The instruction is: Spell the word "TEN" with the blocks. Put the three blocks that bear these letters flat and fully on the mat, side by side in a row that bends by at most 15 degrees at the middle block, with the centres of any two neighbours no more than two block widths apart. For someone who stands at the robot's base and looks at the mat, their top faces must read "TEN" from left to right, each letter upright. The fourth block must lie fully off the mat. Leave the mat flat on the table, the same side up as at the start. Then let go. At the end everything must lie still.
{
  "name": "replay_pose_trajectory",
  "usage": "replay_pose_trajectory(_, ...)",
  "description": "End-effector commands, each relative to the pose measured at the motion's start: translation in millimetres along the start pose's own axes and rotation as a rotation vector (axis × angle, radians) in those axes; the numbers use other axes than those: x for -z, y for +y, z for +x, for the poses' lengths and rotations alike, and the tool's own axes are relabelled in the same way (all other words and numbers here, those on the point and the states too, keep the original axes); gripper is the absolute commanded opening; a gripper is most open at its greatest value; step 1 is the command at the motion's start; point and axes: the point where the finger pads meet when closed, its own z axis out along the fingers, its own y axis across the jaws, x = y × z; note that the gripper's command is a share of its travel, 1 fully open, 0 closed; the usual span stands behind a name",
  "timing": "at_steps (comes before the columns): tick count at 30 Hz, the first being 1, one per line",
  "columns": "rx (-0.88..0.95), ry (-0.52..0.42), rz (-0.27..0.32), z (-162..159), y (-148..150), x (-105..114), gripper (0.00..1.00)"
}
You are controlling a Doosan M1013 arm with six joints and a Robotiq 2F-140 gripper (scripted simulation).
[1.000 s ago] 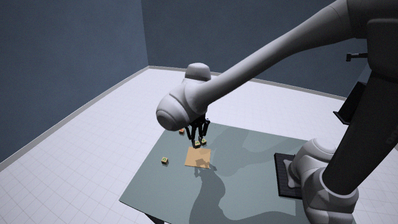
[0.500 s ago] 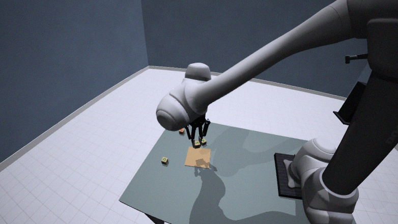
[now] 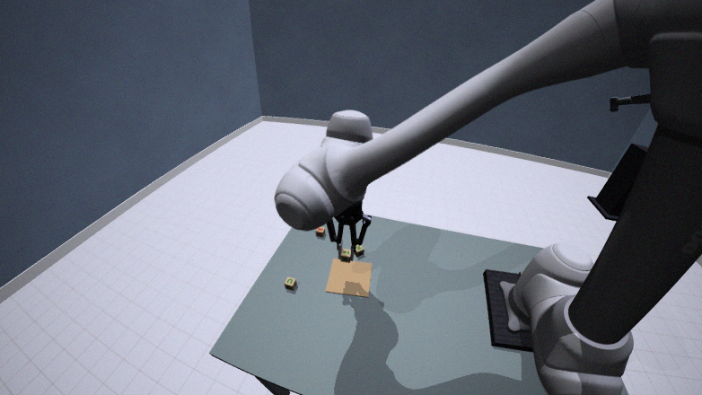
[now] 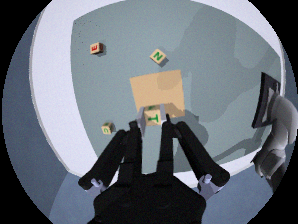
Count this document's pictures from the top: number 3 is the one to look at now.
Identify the tan flat mat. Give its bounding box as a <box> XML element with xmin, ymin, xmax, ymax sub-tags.
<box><xmin>326</xmin><ymin>259</ymin><xmax>372</xmax><ymax>298</ymax></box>

